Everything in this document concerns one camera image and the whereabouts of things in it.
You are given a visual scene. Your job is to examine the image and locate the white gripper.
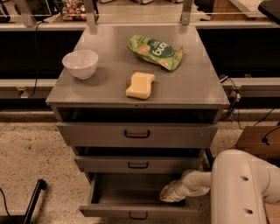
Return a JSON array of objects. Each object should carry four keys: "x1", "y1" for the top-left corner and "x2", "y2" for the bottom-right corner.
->
[{"x1": 159, "y1": 180, "x2": 186, "y2": 203}]

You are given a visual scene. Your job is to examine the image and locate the grey bottom drawer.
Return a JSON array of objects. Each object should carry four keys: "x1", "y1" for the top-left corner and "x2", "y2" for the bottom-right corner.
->
[{"x1": 80, "y1": 173, "x2": 198, "y2": 221}]

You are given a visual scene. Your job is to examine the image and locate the grey drawer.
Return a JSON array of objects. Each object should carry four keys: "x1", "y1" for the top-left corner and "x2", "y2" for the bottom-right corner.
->
[
  {"x1": 57, "y1": 122, "x2": 217, "y2": 148},
  {"x1": 80, "y1": 173, "x2": 198, "y2": 221},
  {"x1": 74, "y1": 156, "x2": 202, "y2": 173}
]

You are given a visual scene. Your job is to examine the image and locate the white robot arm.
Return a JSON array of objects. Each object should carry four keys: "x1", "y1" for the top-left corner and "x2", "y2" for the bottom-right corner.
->
[{"x1": 160, "y1": 150, "x2": 280, "y2": 224}]

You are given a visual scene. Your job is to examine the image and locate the grey middle drawer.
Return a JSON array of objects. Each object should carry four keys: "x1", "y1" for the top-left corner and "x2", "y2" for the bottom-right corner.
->
[{"x1": 74, "y1": 156, "x2": 202, "y2": 173}]

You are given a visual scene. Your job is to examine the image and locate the grey metal drawer cabinet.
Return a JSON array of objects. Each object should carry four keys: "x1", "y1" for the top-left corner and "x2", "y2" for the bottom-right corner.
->
[{"x1": 45, "y1": 24, "x2": 231, "y2": 194}]

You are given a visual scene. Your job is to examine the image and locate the grey top drawer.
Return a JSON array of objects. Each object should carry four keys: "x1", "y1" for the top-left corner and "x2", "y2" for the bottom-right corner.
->
[{"x1": 57, "y1": 122, "x2": 217, "y2": 148}]

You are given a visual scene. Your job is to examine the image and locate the black bar on floor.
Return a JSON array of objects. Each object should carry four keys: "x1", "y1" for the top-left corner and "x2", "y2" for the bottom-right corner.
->
[{"x1": 205, "y1": 148, "x2": 214, "y2": 169}]

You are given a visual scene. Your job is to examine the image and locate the cardboard box with junk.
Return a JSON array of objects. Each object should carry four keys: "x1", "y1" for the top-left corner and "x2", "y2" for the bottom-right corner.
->
[{"x1": 233, "y1": 126, "x2": 280, "y2": 224}]

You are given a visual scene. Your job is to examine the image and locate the yellow sponge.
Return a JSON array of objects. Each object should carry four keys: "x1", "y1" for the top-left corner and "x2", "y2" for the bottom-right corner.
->
[{"x1": 126, "y1": 72, "x2": 155, "y2": 100}]

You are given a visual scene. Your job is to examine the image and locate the black chair leg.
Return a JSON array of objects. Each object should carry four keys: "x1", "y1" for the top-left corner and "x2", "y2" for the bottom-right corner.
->
[{"x1": 0, "y1": 179, "x2": 46, "y2": 224}]

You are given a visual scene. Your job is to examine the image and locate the green snack bag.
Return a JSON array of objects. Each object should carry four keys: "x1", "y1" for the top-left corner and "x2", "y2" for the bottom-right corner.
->
[{"x1": 128, "y1": 34, "x2": 183, "y2": 71}]

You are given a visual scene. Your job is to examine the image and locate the white bowl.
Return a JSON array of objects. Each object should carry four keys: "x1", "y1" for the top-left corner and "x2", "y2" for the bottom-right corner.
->
[{"x1": 62, "y1": 50, "x2": 99, "y2": 80}]

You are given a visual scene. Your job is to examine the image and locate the basket of colourful items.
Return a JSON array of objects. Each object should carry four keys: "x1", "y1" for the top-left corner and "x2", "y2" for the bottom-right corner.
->
[{"x1": 61, "y1": 0, "x2": 87, "y2": 21}]

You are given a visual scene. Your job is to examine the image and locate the black cables at right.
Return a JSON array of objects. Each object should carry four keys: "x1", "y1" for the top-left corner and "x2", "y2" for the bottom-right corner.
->
[{"x1": 218, "y1": 74, "x2": 242, "y2": 123}]

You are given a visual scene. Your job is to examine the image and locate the black cable at left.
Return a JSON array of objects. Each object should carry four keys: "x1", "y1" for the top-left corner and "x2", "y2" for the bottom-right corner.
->
[{"x1": 17, "y1": 20, "x2": 47, "y2": 99}]

